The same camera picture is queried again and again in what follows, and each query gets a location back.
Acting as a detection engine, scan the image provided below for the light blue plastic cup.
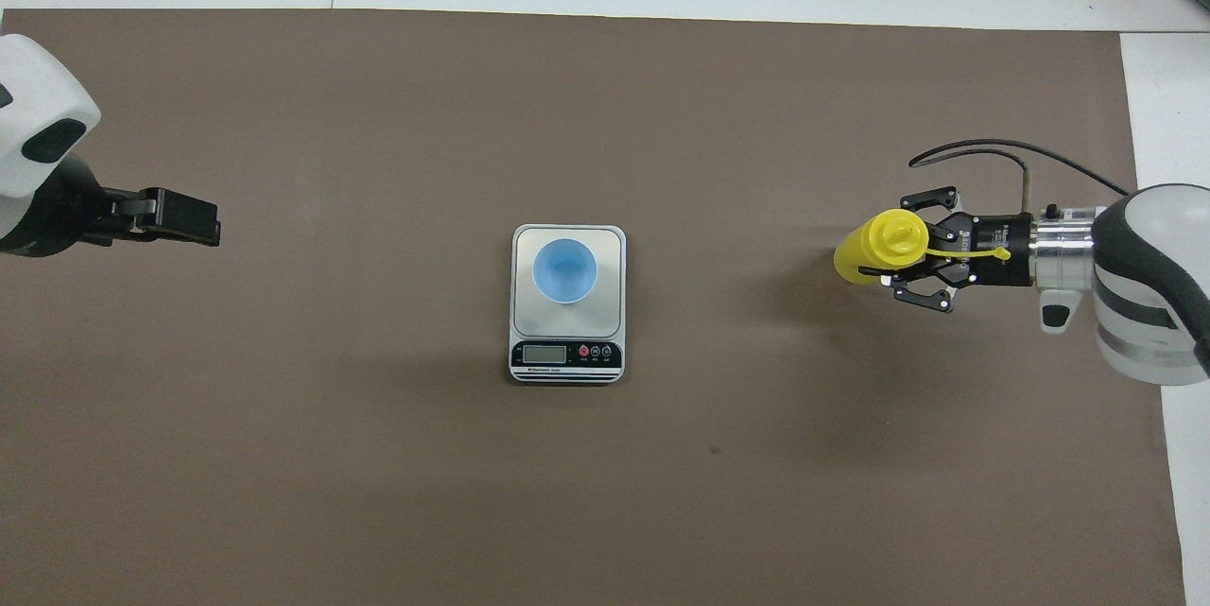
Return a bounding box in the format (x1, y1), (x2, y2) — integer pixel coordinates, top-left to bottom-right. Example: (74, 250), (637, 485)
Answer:
(533, 238), (599, 304)

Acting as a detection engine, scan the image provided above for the brown paper table mat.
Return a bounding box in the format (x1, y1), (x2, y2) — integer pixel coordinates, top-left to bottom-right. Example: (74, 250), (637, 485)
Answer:
(0, 9), (1187, 606)

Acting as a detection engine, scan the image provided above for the silver digital kitchen scale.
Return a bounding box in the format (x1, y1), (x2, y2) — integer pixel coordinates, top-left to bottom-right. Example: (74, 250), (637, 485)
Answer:
(509, 224), (628, 385)

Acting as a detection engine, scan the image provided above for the yellow squeeze bottle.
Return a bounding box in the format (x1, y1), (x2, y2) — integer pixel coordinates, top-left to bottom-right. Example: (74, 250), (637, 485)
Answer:
(833, 209), (1012, 286)

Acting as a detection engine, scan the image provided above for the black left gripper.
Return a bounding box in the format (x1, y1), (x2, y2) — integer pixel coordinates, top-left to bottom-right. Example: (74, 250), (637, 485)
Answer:
(0, 157), (224, 258)

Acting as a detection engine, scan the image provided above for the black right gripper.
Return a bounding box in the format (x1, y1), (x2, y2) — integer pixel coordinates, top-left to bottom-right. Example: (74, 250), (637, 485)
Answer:
(891, 184), (1035, 315)

